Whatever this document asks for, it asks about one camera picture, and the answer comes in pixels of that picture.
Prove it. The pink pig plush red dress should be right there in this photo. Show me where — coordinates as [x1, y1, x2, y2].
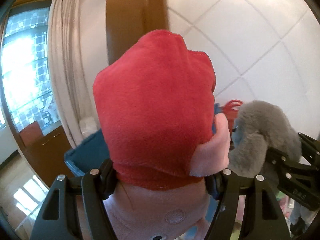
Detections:
[93, 30, 231, 239]

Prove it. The red handbag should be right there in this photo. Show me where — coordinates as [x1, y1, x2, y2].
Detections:
[222, 99, 243, 131]

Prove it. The blue plastic storage crate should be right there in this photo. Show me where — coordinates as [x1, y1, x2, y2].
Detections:
[64, 130, 110, 177]

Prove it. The white beige curtain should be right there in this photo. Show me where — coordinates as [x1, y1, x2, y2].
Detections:
[48, 0, 98, 148]

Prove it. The teal neck pillow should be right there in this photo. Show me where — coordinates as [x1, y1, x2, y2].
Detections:
[228, 100, 302, 192]

